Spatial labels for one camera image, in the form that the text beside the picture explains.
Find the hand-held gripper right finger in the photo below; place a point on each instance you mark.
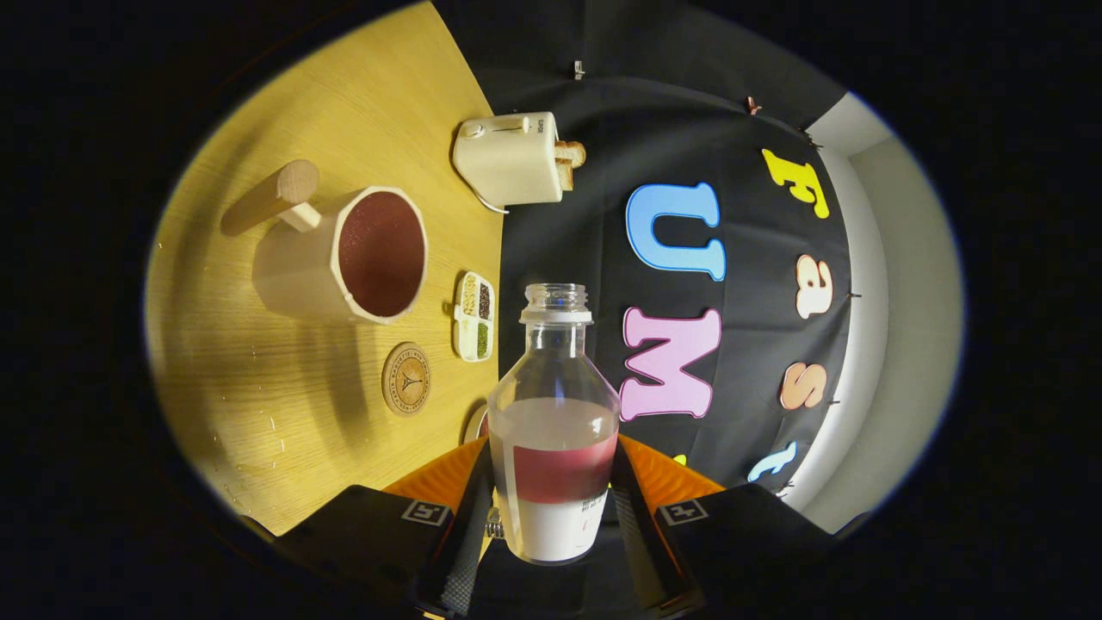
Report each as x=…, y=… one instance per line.
x=637, y=551

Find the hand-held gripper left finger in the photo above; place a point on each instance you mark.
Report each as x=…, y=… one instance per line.
x=469, y=551

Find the clear juice bottle red label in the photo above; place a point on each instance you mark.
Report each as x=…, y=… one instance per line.
x=551, y=430

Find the round wooden coaster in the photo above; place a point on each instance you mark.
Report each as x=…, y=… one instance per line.
x=406, y=379

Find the white round plate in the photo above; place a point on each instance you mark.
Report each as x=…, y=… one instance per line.
x=473, y=424

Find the wooden table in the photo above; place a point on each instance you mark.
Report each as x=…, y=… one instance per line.
x=284, y=413

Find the white divided dish with beans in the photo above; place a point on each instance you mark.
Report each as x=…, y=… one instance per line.
x=473, y=317

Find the toast slice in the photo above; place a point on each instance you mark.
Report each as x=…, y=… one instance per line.
x=565, y=176
x=572, y=153

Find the cream toaster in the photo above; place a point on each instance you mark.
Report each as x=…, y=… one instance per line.
x=512, y=159

